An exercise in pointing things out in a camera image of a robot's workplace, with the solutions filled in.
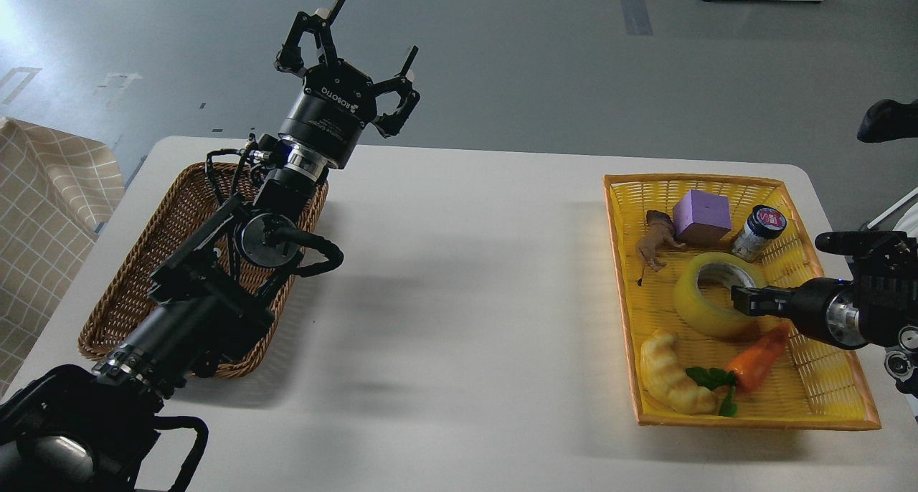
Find purple foam cube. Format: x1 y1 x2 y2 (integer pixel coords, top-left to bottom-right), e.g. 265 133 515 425
673 190 732 246

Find small jar with lid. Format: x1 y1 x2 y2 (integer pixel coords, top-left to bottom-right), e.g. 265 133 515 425
731 204 789 262

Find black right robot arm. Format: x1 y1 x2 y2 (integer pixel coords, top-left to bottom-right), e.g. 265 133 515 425
731 230 917 395

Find yellow toy croissant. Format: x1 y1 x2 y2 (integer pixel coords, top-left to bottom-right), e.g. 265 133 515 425
640 328 717 415

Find brown wicker basket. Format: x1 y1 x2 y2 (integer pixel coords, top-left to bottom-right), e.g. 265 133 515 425
77 162 330 379

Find beige checkered cloth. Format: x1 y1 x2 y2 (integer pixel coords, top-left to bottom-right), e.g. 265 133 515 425
1 117 125 391

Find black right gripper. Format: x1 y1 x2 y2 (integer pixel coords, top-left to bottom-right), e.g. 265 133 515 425
732 278 858 349

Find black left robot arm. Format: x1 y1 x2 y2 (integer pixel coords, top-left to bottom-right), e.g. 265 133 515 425
2 0 420 491

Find brown toy animal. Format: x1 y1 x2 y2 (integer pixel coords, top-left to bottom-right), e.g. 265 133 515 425
635 209 686 287

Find orange toy carrot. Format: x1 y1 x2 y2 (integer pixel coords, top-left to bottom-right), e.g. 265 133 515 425
686 323 791 417

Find yellow plastic basket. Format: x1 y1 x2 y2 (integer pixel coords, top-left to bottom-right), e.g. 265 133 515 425
603 173 881 431

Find yellow tape roll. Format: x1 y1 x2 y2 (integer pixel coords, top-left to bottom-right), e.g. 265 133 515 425
673 252 766 339

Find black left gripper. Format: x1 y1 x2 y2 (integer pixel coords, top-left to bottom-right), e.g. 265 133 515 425
273 0 420 169

